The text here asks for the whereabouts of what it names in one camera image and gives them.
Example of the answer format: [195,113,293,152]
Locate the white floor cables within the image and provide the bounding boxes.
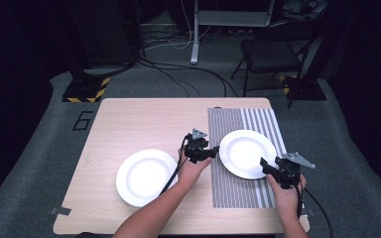
[143,0,213,52]

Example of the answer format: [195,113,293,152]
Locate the black cable beside table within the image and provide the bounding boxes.
[302,186,333,238]

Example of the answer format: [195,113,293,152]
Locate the person's left hand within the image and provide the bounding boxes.
[177,150,213,190]

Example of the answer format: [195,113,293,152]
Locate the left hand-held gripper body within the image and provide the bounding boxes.
[183,127,210,164]

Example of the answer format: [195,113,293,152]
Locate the left hand-held gripper black cable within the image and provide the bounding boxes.
[159,133,191,196]

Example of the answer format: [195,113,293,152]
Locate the hand-held gripper black cable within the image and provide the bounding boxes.
[159,133,191,196]
[296,179,306,219]

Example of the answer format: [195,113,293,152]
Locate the white stand post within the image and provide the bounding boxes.
[190,0,201,65]

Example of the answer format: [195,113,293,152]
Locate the black cabinet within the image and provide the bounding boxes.
[63,0,144,69]

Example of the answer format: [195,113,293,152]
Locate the black stand with striped base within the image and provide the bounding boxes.
[279,19,328,109]
[62,0,111,104]

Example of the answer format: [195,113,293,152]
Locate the white plate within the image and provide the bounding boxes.
[218,129,278,180]
[115,149,180,209]

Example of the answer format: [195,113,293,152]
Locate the black floor cables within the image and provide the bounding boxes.
[134,57,240,99]

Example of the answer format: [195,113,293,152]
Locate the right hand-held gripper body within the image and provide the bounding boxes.
[274,151,317,190]

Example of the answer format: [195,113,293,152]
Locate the grey bundle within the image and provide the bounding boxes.
[280,0,329,22]

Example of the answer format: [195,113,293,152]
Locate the grey striped placemat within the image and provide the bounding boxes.
[207,107,289,210]

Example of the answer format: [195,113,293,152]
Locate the black folding chair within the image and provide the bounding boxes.
[229,30,316,98]

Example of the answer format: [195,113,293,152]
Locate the person's right hand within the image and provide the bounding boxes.
[266,175,308,218]

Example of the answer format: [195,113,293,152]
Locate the right hand-held gripper black cable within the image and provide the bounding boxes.
[296,179,306,219]

